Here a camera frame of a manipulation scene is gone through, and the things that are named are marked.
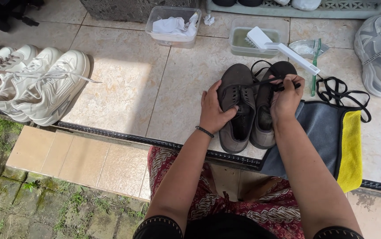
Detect clear plastic tub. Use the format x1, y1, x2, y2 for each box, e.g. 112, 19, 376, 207
145, 6, 202, 50

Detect clear tub of soapy water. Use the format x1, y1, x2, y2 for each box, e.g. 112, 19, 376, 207
229, 18, 290, 59

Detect person's left hand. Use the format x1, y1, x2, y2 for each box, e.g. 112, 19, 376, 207
199, 80, 240, 135

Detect pale green shoe rack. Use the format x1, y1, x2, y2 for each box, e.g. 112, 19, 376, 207
205, 0, 381, 20

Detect green toothbrush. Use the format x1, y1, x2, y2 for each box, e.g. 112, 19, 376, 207
311, 38, 322, 97

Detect person's right hand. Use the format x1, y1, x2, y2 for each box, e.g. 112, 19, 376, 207
269, 74, 305, 125

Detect grey stone pillar base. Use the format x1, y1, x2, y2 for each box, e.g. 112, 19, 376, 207
79, 0, 200, 23

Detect grey and yellow microfibre cloth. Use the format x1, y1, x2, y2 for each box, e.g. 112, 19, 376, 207
260, 100, 364, 194

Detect black bead bracelet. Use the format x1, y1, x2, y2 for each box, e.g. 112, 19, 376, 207
195, 125, 215, 139

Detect black bag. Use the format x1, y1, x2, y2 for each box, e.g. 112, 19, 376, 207
0, 0, 45, 33

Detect white chunky sneaker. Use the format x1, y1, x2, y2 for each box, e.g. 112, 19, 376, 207
0, 47, 64, 123
11, 50, 102, 127

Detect grey canvas shoe with lace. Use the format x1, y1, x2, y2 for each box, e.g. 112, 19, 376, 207
250, 61, 298, 150

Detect grey canvas shoe without lace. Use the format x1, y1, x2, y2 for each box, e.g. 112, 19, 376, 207
217, 63, 257, 154

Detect black shoelace threaded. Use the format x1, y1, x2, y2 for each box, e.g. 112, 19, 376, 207
250, 60, 301, 92

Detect loose black shoelace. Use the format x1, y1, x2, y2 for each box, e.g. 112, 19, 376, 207
316, 76, 372, 123

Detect white long-handled scrub brush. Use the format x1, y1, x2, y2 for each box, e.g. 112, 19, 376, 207
244, 26, 321, 76

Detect red batik trousers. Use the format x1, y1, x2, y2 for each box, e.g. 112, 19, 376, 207
147, 145, 306, 239

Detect black shirt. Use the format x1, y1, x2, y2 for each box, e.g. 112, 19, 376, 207
132, 212, 366, 239

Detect grey chunky sneaker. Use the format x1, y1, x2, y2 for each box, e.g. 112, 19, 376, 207
353, 15, 381, 99

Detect white rag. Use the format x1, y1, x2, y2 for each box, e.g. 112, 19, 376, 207
152, 13, 200, 37

